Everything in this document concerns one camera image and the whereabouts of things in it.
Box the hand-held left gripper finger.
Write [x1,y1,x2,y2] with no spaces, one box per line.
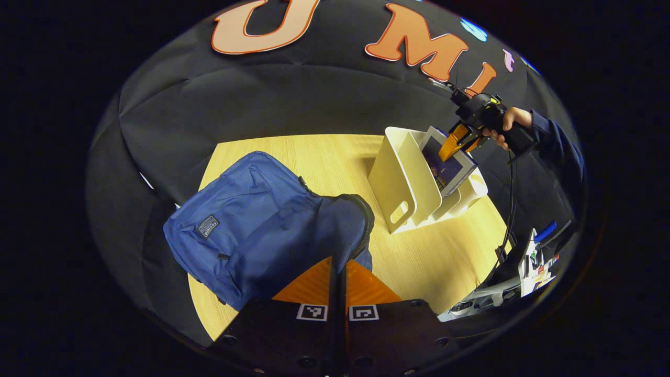
[339,258,457,376]
[208,256,339,376]

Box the blue spine book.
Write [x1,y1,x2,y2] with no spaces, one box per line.
[420,126,478,198]

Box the white bookshelf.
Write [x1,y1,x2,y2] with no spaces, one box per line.
[367,126,489,235]

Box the blue schoolbag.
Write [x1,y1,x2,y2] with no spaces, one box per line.
[163,151,375,312]

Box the blue plastic object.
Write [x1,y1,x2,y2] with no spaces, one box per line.
[533,220,559,243]

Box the black cable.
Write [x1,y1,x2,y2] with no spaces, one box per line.
[489,149,520,278]

